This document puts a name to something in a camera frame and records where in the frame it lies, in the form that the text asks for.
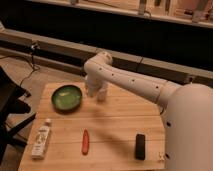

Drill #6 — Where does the red marker pen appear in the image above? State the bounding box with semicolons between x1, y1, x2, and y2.
82;130;89;155

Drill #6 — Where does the white tube bottle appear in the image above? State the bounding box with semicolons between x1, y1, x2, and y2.
31;118;51;159

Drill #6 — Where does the black rectangular block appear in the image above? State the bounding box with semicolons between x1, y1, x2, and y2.
135;134;145;160

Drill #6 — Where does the black floor cable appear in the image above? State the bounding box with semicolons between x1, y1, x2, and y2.
0;41;42;88

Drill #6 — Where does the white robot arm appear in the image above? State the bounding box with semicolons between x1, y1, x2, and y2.
84;51;213;171

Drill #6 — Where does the wooden board table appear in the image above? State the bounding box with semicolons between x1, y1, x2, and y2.
18;83;165;171

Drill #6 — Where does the black chair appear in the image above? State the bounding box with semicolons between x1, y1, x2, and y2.
0;66;35;163

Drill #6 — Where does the white plastic cup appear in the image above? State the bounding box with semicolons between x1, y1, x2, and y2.
97;84;108;101

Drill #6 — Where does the green ceramic bowl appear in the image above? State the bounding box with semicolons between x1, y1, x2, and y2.
51;85;82;112

